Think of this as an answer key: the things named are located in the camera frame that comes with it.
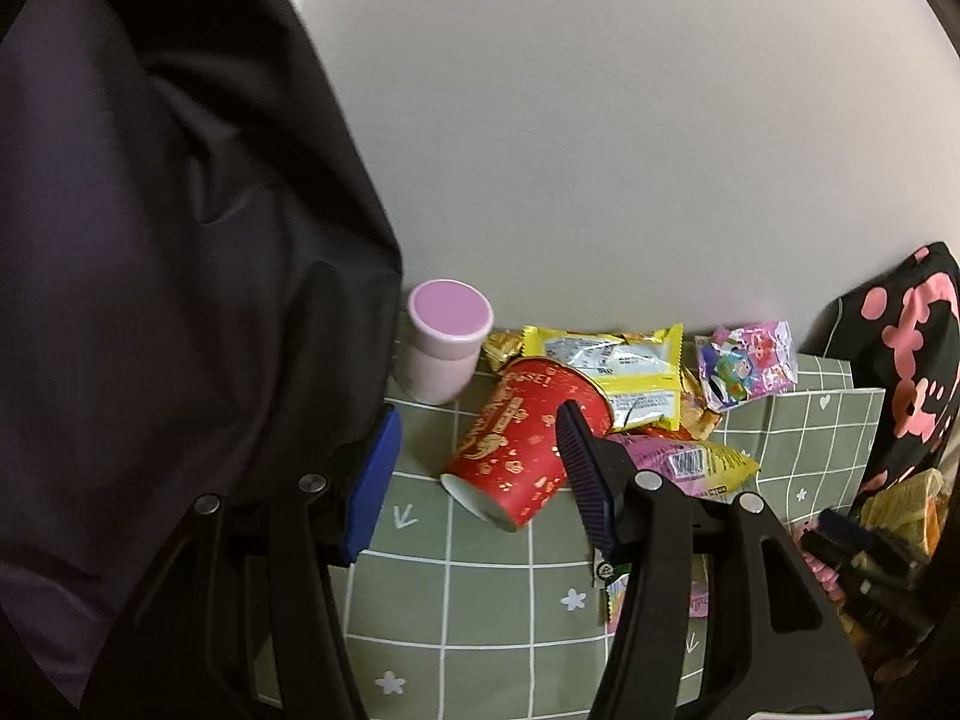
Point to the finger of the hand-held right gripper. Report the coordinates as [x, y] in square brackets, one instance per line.
[862, 592]
[866, 540]

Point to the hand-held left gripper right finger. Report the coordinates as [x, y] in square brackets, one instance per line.
[589, 484]

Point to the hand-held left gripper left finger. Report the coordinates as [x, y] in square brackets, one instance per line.
[371, 491]

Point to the yellow-green plastic bag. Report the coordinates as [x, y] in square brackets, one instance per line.
[907, 499]

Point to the red gold-print paper cup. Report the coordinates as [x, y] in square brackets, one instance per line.
[510, 450]

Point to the yellow and pink snack packet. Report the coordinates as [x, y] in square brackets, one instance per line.
[697, 461]

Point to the black bag with pink print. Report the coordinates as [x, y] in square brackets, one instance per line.
[885, 390]

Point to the red gold snack wrapper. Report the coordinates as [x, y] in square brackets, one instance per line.
[501, 349]

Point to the pink cartoon snack packet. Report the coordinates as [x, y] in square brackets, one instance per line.
[750, 367]

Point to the white green packet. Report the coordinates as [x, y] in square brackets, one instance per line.
[606, 574]

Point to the large yellow snack packet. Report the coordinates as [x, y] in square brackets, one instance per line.
[645, 382]

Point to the orange yellow crumpled wrapper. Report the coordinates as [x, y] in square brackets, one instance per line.
[701, 409]

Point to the pink cup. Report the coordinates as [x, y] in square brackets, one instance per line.
[442, 360]

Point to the green checked table mat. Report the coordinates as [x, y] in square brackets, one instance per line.
[487, 615]

